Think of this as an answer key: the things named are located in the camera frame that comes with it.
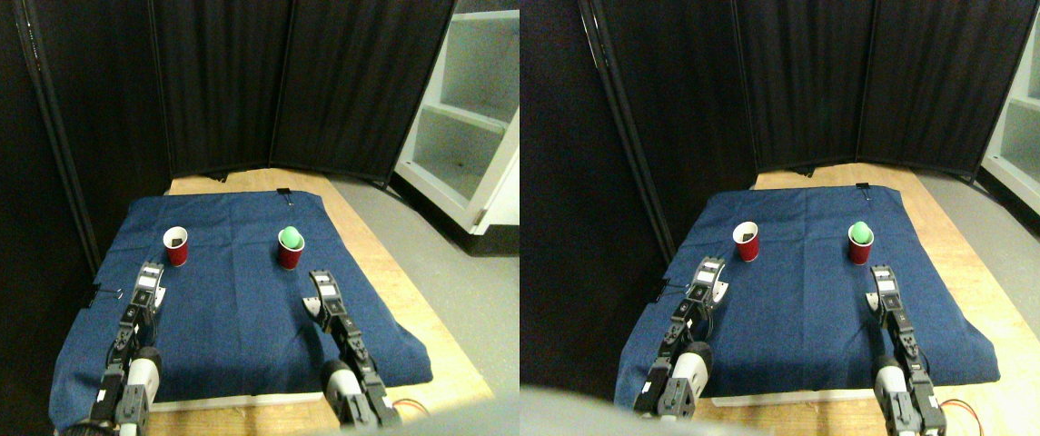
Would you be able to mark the black curtain stand pole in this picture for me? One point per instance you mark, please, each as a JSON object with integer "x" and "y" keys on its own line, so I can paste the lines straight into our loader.
{"x": 626, "y": 136}
{"x": 57, "y": 136}

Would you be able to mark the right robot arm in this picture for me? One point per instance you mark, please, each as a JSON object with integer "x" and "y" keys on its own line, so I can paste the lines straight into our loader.
{"x": 889, "y": 386}
{"x": 344, "y": 386}

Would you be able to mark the red cup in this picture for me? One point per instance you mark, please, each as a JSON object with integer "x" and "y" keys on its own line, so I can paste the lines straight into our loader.
{"x": 177, "y": 256}
{"x": 860, "y": 255}
{"x": 291, "y": 260}
{"x": 747, "y": 251}

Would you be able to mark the black curtain stand foot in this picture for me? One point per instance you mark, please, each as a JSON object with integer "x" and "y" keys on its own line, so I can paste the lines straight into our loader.
{"x": 803, "y": 171}
{"x": 218, "y": 173}

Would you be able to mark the dark blue cloth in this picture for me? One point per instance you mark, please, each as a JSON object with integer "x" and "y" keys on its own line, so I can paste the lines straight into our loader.
{"x": 810, "y": 318}
{"x": 238, "y": 318}

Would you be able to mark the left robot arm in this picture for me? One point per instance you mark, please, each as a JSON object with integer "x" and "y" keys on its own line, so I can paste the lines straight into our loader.
{"x": 144, "y": 377}
{"x": 688, "y": 368}

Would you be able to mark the green ball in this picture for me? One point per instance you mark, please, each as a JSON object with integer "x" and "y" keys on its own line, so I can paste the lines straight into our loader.
{"x": 861, "y": 232}
{"x": 292, "y": 237}

